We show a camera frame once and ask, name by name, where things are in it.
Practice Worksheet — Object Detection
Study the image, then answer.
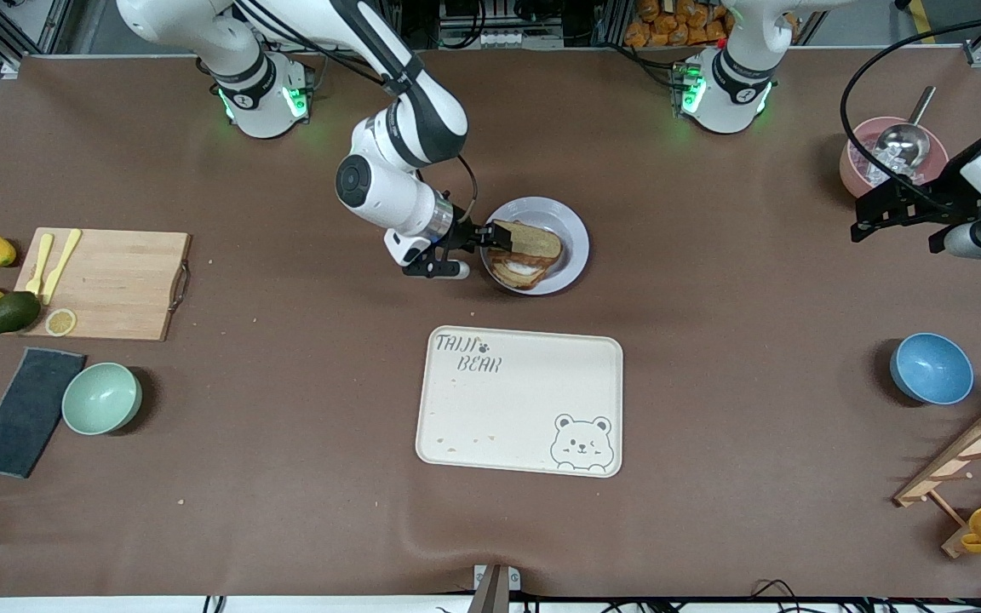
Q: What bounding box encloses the brown-crusted bread slice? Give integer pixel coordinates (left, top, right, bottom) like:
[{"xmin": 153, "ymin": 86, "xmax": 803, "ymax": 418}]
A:
[{"xmin": 490, "ymin": 220, "xmax": 563, "ymax": 263}]

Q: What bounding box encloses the yellow plastic fork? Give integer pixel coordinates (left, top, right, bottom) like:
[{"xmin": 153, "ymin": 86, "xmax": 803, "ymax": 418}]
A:
[{"xmin": 26, "ymin": 233, "xmax": 55, "ymax": 296}]

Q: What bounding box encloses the dark grey cloth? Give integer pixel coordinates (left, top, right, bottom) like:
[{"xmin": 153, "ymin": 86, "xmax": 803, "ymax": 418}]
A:
[{"xmin": 0, "ymin": 347, "xmax": 87, "ymax": 478}]

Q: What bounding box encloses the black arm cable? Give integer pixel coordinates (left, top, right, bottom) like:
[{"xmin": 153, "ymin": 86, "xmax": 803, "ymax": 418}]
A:
[
  {"xmin": 839, "ymin": 15, "xmax": 981, "ymax": 214},
  {"xmin": 455, "ymin": 152, "xmax": 480, "ymax": 224}
]

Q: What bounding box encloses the cream bear-print tray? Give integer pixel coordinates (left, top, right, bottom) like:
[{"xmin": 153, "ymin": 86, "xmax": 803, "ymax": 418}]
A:
[{"xmin": 416, "ymin": 325, "xmax": 624, "ymax": 478}]

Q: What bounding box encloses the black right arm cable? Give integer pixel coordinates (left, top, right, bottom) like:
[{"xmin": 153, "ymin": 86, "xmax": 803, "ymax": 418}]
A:
[{"xmin": 455, "ymin": 152, "xmax": 480, "ymax": 224}]

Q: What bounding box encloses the yellow plastic knife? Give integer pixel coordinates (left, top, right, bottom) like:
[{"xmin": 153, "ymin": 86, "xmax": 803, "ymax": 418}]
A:
[{"xmin": 41, "ymin": 228, "xmax": 83, "ymax": 306}]

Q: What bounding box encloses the wooden cutting board, metal handle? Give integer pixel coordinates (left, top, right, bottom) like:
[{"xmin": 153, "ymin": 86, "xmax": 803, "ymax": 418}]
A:
[{"xmin": 12, "ymin": 227, "xmax": 192, "ymax": 342}]

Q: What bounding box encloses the orange snack pile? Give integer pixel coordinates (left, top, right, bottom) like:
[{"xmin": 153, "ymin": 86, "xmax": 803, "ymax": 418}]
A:
[{"xmin": 624, "ymin": 0, "xmax": 798, "ymax": 48}]

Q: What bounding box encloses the mint green bowl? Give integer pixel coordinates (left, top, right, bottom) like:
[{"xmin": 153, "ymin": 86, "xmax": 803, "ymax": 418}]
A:
[{"xmin": 61, "ymin": 362, "xmax": 143, "ymax": 436}]

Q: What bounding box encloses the metal scoop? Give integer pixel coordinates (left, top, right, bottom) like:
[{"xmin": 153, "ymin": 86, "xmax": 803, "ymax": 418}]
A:
[{"xmin": 872, "ymin": 85, "xmax": 937, "ymax": 171}]

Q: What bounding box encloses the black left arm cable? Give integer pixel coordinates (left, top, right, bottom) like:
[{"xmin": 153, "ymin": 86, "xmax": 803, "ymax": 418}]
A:
[{"xmin": 839, "ymin": 15, "xmax": 981, "ymax": 214}]

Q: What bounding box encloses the wooden peg rack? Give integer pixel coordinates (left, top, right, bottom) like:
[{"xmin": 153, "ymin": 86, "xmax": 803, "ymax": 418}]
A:
[{"xmin": 893, "ymin": 392, "xmax": 981, "ymax": 559}]

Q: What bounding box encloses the pink bowl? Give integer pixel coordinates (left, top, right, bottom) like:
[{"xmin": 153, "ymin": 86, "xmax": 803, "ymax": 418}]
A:
[{"xmin": 839, "ymin": 117, "xmax": 951, "ymax": 198}]

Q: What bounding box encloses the blue bowl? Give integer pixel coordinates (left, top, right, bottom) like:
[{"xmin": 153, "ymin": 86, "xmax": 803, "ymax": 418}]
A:
[{"xmin": 889, "ymin": 333, "xmax": 975, "ymax": 406}]

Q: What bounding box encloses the dark green lime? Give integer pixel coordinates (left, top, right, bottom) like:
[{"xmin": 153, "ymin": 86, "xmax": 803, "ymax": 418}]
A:
[{"xmin": 0, "ymin": 291, "xmax": 43, "ymax": 335}]

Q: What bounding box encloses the white round plate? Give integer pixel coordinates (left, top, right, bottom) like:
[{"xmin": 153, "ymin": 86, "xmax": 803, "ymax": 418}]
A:
[{"xmin": 479, "ymin": 197, "xmax": 590, "ymax": 296}]

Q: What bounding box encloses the bread slice under egg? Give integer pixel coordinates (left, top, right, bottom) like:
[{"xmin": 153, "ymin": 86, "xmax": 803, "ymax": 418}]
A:
[{"xmin": 490, "ymin": 255, "xmax": 556, "ymax": 291}]

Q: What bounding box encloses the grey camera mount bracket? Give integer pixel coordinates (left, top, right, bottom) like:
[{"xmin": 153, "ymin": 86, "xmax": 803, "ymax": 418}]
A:
[{"xmin": 467, "ymin": 564, "xmax": 522, "ymax": 613}]

